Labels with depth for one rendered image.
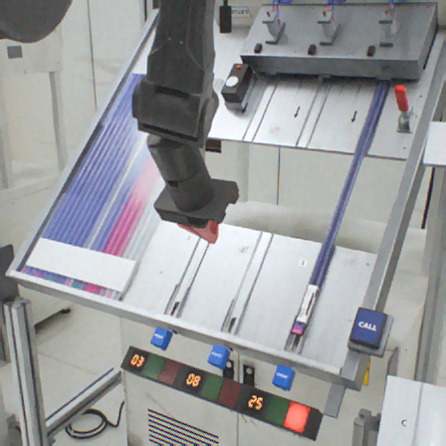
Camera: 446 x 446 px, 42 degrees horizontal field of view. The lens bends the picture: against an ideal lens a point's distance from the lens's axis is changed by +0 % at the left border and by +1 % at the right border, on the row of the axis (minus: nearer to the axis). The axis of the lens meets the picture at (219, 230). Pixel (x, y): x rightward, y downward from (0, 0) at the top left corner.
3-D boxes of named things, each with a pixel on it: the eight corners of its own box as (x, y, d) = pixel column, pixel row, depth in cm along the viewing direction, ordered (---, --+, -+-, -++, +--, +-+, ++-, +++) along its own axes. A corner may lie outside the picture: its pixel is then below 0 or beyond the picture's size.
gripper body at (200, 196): (177, 181, 82) (159, 142, 77) (241, 191, 77) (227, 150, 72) (155, 215, 79) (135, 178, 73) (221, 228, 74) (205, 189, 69)
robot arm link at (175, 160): (135, 146, 68) (179, 146, 66) (155, 107, 72) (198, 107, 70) (156, 186, 73) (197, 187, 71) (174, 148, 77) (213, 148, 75)
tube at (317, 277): (303, 336, 88) (301, 334, 87) (294, 334, 88) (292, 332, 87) (391, 78, 105) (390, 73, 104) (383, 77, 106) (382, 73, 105)
